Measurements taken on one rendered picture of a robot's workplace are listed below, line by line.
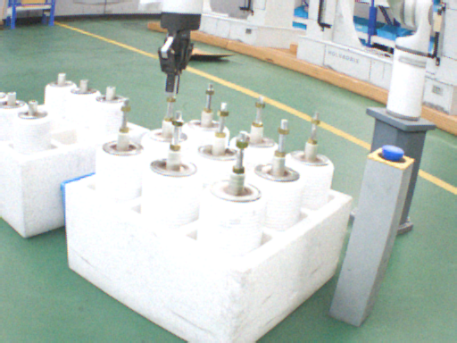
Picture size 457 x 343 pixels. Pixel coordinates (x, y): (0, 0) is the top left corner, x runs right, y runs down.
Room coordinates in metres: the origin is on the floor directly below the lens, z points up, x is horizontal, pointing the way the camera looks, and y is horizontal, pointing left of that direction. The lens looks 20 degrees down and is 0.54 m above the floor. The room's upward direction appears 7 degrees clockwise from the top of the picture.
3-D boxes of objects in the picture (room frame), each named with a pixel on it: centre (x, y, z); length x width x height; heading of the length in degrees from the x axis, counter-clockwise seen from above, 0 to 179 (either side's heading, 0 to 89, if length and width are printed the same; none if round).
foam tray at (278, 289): (0.89, 0.02, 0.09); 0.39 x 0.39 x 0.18; 57
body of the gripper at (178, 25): (0.95, 0.12, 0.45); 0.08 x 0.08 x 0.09
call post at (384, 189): (0.79, -0.26, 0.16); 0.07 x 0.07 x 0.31; 57
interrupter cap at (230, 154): (0.89, 0.02, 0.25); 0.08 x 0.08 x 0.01
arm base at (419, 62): (1.24, -0.42, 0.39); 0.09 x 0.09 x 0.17; 35
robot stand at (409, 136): (1.24, -0.42, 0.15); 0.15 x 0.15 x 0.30; 35
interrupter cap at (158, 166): (0.79, 0.09, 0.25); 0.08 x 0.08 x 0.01
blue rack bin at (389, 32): (6.61, -2.00, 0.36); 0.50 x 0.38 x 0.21; 125
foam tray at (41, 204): (1.18, 0.47, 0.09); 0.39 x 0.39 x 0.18; 54
